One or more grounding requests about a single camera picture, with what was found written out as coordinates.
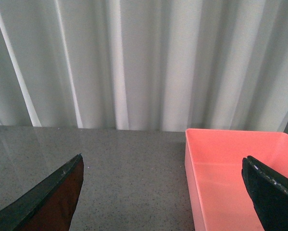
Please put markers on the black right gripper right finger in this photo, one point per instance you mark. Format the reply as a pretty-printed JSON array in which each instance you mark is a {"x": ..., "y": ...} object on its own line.
[{"x": 268, "y": 191}]

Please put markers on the pink plastic bin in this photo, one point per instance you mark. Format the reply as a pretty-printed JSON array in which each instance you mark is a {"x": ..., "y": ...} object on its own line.
[{"x": 213, "y": 162}]

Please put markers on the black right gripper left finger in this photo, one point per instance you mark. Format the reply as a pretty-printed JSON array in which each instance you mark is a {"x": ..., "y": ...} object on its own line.
[{"x": 50, "y": 205}]

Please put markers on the white pleated curtain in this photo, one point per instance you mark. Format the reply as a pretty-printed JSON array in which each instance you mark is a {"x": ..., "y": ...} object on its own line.
[{"x": 144, "y": 64}]

